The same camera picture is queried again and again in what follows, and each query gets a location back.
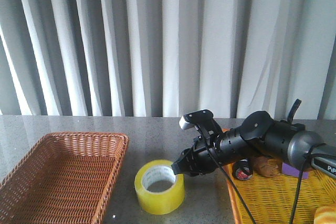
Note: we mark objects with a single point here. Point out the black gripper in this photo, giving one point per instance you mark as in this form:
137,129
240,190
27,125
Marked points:
200,159

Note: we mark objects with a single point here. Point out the yellow packing tape roll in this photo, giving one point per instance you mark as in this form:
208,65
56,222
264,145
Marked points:
163,202

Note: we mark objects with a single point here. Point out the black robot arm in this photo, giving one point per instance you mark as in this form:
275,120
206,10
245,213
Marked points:
258,135

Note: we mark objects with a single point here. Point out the red white black can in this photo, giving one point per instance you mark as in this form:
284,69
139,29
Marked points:
242,170

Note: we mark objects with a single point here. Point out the brown toy animal figure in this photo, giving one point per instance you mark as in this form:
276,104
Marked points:
262,167

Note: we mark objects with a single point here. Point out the yellow plastic basket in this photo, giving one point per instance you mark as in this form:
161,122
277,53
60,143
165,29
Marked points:
270,200

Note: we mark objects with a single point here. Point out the purple foam cube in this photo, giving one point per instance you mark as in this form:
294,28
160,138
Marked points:
291,171

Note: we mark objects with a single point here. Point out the brown wicker basket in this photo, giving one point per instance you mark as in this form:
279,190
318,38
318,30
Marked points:
66,177

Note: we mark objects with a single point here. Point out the grey pleated curtain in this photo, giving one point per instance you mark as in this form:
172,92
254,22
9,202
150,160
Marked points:
168,57

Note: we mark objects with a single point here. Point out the yellow bread toy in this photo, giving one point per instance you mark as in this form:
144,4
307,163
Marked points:
325,215

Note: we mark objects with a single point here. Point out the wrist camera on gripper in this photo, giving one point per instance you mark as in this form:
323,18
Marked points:
202,120

